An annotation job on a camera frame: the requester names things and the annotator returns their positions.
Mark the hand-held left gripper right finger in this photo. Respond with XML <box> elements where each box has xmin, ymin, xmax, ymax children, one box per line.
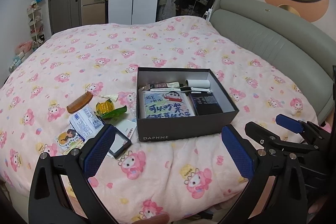
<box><xmin>218</xmin><ymin>125</ymin><xmax>307</xmax><ymax>224</ymax></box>

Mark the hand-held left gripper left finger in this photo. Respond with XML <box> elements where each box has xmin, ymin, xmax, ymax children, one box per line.
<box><xmin>28</xmin><ymin>124</ymin><xmax>118</xmax><ymax>224</ymax></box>

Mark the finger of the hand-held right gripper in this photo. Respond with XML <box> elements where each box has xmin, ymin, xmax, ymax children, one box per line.
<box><xmin>245</xmin><ymin>122</ymin><xmax>318</xmax><ymax>153</ymax></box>
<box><xmin>276</xmin><ymin>114</ymin><xmax>326</xmax><ymax>144</ymax></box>

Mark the small black framed mirror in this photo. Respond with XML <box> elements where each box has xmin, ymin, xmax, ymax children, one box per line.
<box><xmin>108</xmin><ymin>132</ymin><xmax>132</xmax><ymax>160</ymax></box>

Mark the yellow green corn snack packet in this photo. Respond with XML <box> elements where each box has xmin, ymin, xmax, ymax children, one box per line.
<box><xmin>95</xmin><ymin>98</ymin><xmax>128</xmax><ymax>119</ymax></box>

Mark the dark cardboard box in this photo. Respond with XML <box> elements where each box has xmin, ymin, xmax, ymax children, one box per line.
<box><xmin>136</xmin><ymin>67</ymin><xmax>240</xmax><ymax>143</ymax></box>

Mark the person's left hand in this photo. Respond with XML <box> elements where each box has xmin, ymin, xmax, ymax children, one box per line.
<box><xmin>130</xmin><ymin>214</ymin><xmax>170</xmax><ymax>224</ymax></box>

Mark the white blue packet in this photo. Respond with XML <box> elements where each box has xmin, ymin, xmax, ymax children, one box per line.
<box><xmin>70</xmin><ymin>106</ymin><xmax>105</xmax><ymax>143</ymax></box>

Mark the cartoon figure sachet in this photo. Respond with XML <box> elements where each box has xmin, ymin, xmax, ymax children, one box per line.
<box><xmin>55</xmin><ymin>128</ymin><xmax>84</xmax><ymax>155</ymax></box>

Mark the white card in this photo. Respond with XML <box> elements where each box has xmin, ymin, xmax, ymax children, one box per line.
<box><xmin>115</xmin><ymin>119</ymin><xmax>135</xmax><ymax>138</ymax></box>

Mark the wooden comb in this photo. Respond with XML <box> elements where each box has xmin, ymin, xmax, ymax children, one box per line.
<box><xmin>66</xmin><ymin>91</ymin><xmax>94</xmax><ymax>114</ymax></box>

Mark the clear plastic bag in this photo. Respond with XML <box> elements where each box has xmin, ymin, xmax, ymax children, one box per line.
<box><xmin>118</xmin><ymin>91</ymin><xmax>137</xmax><ymax>122</ymax></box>

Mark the cream tassel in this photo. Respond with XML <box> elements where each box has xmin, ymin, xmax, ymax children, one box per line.
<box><xmin>100</xmin><ymin>93</ymin><xmax>120</xmax><ymax>102</ymax></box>

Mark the white roll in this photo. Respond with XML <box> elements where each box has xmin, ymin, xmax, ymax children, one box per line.
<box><xmin>186</xmin><ymin>80</ymin><xmax>210</xmax><ymax>88</ymax></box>

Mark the cartoon printed pouch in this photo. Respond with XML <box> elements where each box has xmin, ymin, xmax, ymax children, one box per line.
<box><xmin>140</xmin><ymin>91</ymin><xmax>196</xmax><ymax>118</ymax></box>

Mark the grey padded headboard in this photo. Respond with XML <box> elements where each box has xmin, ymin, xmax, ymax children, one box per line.
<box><xmin>209</xmin><ymin>0</ymin><xmax>336</xmax><ymax>126</ymax></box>

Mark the white smartwatch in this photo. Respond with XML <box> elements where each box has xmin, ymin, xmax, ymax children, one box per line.
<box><xmin>149</xmin><ymin>86</ymin><xmax>213</xmax><ymax>94</ymax></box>

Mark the pink printed blanket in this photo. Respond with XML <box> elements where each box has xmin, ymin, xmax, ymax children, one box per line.
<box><xmin>0</xmin><ymin>15</ymin><xmax>319</xmax><ymax>224</ymax></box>

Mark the pink plush cushion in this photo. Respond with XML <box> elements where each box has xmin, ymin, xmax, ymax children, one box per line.
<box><xmin>14</xmin><ymin>40</ymin><xmax>33</xmax><ymax>54</ymax></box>

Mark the white shelf rack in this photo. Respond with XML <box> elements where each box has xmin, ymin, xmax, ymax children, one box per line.
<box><xmin>27</xmin><ymin>6</ymin><xmax>46</xmax><ymax>47</ymax></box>

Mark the beige cabinet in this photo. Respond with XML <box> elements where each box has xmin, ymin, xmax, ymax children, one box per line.
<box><xmin>81</xmin><ymin>0</ymin><xmax>108</xmax><ymax>28</ymax></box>

